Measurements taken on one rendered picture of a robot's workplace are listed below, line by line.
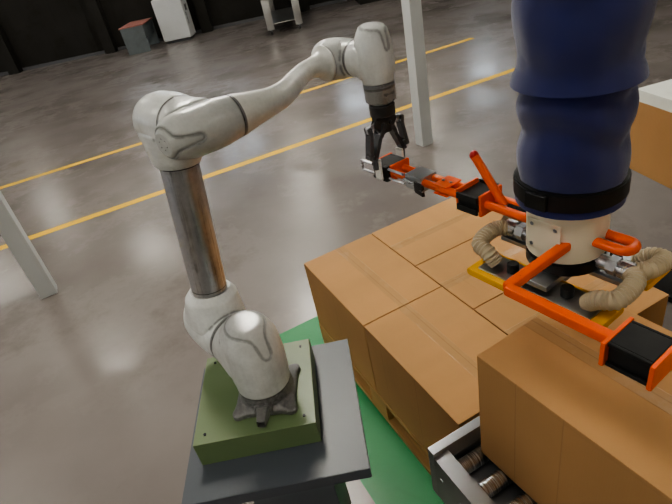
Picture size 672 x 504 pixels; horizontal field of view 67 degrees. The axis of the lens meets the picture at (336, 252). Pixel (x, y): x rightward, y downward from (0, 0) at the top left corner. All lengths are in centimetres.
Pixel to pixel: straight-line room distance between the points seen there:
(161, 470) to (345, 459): 136
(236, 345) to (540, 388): 74
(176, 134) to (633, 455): 113
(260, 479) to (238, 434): 13
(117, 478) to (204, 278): 149
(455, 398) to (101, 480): 171
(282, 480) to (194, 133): 90
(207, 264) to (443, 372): 93
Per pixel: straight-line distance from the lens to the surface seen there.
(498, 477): 164
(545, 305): 101
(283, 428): 145
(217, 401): 159
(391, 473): 231
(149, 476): 267
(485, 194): 134
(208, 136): 115
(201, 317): 149
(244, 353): 135
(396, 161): 159
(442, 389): 184
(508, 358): 137
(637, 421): 129
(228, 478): 152
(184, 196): 135
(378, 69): 146
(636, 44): 105
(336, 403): 157
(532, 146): 109
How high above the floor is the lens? 193
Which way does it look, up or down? 32 degrees down
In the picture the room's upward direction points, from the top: 12 degrees counter-clockwise
